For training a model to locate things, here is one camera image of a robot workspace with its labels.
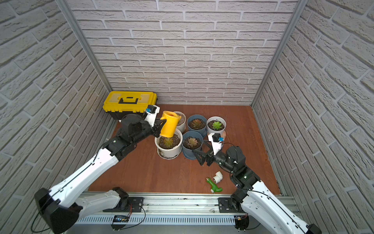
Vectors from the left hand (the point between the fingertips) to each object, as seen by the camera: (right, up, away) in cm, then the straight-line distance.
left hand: (161, 115), depth 72 cm
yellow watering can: (+4, -6, -1) cm, 7 cm away
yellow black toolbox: (-35, +8, +25) cm, 44 cm away
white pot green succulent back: (+9, -6, +20) cm, 23 cm away
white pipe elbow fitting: (+31, -36, +9) cm, 48 cm away
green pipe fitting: (+28, -41, +7) cm, 50 cm away
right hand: (+20, -15, -3) cm, 25 cm away
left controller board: (-21, -54, 0) cm, 58 cm away
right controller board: (+40, -53, -2) cm, 67 cm away
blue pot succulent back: (+19, -5, +24) cm, 31 cm away
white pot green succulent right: (+32, -6, +23) cm, 39 cm away
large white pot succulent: (+2, -19, +13) cm, 23 cm away
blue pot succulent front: (+15, -15, +16) cm, 27 cm away
